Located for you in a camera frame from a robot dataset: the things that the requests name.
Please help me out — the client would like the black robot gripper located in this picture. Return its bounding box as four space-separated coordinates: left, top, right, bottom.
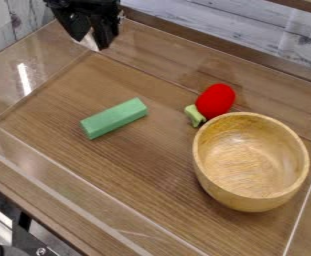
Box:
43 0 122 50

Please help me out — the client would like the green rectangular block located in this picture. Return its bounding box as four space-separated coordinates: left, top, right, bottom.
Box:
81 98 149 140

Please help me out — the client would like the light wooden bowl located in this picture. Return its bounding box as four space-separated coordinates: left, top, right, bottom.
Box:
193 112 310 212

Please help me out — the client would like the small green block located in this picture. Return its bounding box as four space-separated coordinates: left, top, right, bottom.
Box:
185 105 206 128

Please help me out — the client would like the red plush ball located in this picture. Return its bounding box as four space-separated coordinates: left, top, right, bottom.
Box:
195 83 236 120

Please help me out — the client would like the clear acrylic front barrier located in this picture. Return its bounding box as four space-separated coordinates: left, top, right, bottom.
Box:
0 128 209 256

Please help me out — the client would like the black table leg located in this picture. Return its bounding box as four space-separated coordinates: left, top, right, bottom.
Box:
12 212 32 240

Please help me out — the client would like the clear acrylic corner bracket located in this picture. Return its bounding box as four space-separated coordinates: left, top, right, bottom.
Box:
78 30 99 52

